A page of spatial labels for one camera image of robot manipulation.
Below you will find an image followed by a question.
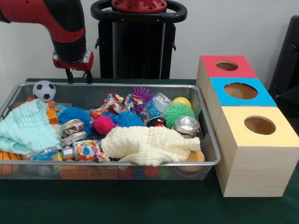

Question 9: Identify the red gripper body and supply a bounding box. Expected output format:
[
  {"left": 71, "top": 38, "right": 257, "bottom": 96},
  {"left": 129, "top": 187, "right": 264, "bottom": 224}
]
[{"left": 52, "top": 51, "right": 94, "bottom": 72}]

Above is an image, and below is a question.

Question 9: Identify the colourful knotted cloth toy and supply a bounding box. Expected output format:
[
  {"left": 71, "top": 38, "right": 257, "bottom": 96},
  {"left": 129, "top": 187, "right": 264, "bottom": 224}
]
[{"left": 90, "top": 93, "right": 143, "bottom": 119}]

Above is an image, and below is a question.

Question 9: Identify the multicolour spiky caterpillar toy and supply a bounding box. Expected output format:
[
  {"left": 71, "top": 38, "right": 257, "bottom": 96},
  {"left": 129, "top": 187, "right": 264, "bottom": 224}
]
[{"left": 91, "top": 111, "right": 144, "bottom": 135}]

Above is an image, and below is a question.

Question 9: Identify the shallow mesh bin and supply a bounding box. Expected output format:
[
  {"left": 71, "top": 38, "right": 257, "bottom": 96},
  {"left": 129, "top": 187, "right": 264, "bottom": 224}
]
[{"left": 0, "top": 82, "right": 221, "bottom": 181}]

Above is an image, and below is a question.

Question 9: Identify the wooden box with three holes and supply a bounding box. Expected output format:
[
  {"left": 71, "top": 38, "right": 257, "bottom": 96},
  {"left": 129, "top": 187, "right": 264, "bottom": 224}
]
[{"left": 195, "top": 55, "right": 299, "bottom": 198}]

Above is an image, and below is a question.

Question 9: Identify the small soccer ball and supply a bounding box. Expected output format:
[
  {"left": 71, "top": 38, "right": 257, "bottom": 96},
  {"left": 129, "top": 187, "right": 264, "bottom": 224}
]
[{"left": 32, "top": 80, "right": 57, "bottom": 103}]

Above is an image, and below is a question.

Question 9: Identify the blue spiky toy with eyes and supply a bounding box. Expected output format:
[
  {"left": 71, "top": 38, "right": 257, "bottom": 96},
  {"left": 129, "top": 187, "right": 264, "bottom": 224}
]
[{"left": 58, "top": 106, "right": 93, "bottom": 137}]

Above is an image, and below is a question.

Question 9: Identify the purple spiky toy with eyes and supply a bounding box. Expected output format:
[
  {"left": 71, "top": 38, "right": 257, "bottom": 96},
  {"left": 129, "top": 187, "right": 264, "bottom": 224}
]
[{"left": 132, "top": 86, "right": 155, "bottom": 115}]

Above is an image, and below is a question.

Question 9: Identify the mint green cloth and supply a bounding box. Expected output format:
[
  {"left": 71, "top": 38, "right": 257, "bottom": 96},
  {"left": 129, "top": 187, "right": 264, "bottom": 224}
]
[{"left": 0, "top": 99, "right": 63, "bottom": 154}]

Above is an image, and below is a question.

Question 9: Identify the cream yellow cloth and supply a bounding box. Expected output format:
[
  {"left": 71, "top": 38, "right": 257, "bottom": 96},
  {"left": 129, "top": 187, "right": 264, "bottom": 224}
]
[{"left": 100, "top": 126, "right": 201, "bottom": 167}]

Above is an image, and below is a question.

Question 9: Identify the yellow ball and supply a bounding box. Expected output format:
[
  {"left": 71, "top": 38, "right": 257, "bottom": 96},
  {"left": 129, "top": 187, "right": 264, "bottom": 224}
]
[{"left": 172, "top": 97, "right": 192, "bottom": 108}]

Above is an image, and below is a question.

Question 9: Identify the green spiky ball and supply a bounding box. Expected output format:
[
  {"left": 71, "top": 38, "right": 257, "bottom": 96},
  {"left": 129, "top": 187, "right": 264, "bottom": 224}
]
[{"left": 164, "top": 103, "right": 196, "bottom": 129}]

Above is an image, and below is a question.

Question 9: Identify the crushed silver can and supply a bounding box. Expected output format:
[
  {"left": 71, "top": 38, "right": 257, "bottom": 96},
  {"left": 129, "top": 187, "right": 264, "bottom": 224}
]
[{"left": 174, "top": 116, "right": 201, "bottom": 140}]

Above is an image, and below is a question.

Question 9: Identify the dark green tablecloth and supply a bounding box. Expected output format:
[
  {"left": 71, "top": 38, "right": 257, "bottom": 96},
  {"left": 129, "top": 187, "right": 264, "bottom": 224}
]
[
  {"left": 279, "top": 85, "right": 299, "bottom": 105},
  {"left": 0, "top": 78, "right": 299, "bottom": 224}
]

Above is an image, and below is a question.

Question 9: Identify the black stand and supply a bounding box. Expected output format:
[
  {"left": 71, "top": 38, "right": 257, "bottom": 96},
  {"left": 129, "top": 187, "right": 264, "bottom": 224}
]
[{"left": 268, "top": 15, "right": 299, "bottom": 94}]

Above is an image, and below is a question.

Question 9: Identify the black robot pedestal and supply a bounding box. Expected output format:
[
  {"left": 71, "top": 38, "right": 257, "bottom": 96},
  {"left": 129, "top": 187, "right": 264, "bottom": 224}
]
[{"left": 90, "top": 0, "right": 188, "bottom": 79}]

